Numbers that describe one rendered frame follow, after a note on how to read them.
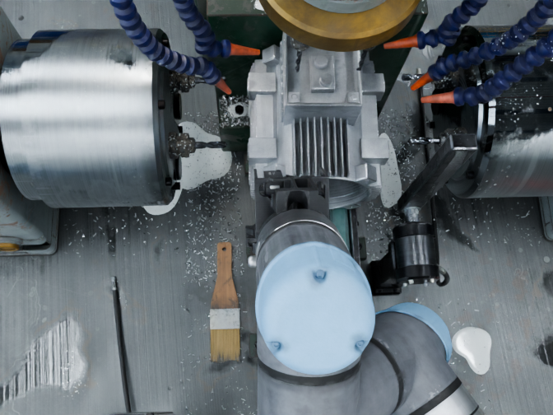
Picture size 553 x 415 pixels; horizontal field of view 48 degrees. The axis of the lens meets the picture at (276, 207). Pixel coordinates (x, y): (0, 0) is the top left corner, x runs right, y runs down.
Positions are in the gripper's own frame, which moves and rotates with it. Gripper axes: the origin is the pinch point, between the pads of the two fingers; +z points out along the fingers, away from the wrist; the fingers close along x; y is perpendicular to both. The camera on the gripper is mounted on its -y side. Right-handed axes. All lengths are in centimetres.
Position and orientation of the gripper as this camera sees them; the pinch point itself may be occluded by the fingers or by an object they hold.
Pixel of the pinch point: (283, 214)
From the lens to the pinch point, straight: 73.1
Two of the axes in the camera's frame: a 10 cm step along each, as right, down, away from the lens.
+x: -10.0, 0.3, -0.5
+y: -0.2, -9.7, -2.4
